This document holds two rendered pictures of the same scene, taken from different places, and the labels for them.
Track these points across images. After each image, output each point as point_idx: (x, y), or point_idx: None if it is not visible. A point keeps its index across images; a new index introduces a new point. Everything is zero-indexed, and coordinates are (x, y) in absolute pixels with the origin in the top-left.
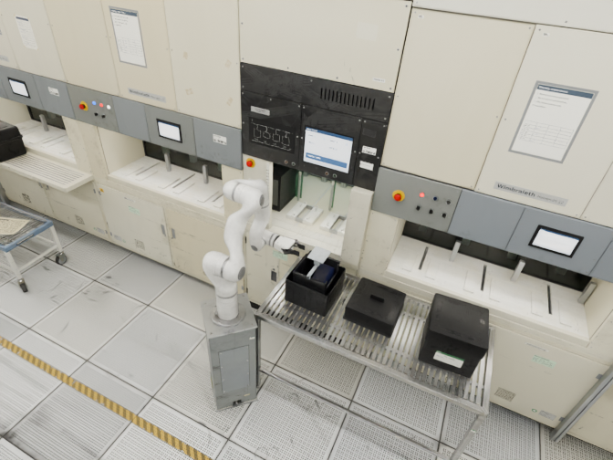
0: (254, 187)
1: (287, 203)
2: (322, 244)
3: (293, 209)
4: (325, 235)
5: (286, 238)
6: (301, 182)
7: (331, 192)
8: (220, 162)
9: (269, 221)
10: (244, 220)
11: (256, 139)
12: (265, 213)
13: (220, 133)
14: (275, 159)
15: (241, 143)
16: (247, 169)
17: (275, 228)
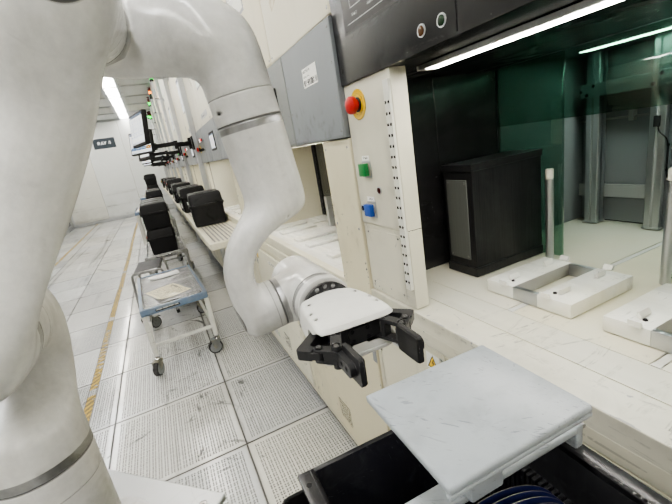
0: (160, 8)
1: (512, 264)
2: (603, 386)
3: (517, 270)
4: (626, 357)
5: (360, 296)
6: (558, 205)
7: (668, 210)
8: (318, 136)
9: (416, 282)
10: (7, 101)
11: (354, 12)
12: (253, 159)
13: (307, 59)
14: (395, 46)
15: (335, 56)
16: (356, 129)
17: (439, 310)
